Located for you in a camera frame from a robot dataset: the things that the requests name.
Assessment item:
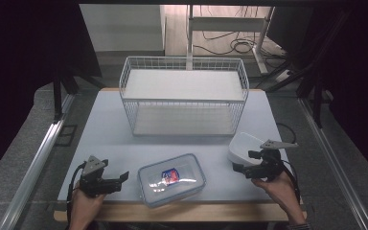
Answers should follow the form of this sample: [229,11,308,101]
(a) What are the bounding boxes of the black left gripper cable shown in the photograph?
[65,161,88,230]

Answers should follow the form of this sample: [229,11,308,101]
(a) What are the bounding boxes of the black floor cables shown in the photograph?
[193,5,287,59]

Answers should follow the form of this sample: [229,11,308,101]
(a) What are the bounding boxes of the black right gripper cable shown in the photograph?
[280,158,302,203]

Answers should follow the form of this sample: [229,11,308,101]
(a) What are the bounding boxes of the black cable loop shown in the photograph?
[276,122,298,145]

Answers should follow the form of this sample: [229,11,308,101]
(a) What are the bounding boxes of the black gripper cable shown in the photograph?
[65,161,88,230]
[280,158,302,203]

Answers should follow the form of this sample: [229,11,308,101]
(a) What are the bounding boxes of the white cabinet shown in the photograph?
[79,3,168,54]

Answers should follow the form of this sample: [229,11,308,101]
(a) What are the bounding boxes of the clear rectangular lidded container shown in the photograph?
[136,153,207,209]

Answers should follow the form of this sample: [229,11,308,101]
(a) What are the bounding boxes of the person's right hand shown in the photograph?
[251,172,306,225]

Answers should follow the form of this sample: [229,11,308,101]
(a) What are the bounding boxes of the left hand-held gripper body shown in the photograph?
[78,155,123,198]

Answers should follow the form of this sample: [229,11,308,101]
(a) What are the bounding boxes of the white metal desk frame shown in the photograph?
[185,4,276,75]

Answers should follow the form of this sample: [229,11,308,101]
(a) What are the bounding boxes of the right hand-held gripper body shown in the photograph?
[251,139,299,181]

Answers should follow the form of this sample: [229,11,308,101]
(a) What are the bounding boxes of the aluminium rail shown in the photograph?
[298,97,368,230]
[0,93,77,230]

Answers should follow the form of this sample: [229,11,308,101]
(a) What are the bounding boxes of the white square lidded container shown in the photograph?
[227,131,266,167]

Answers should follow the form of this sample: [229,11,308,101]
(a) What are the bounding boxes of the person's left hand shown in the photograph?
[68,187,107,225]

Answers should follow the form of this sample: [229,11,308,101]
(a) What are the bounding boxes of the black metal stand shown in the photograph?
[52,61,107,125]
[264,9,349,129]

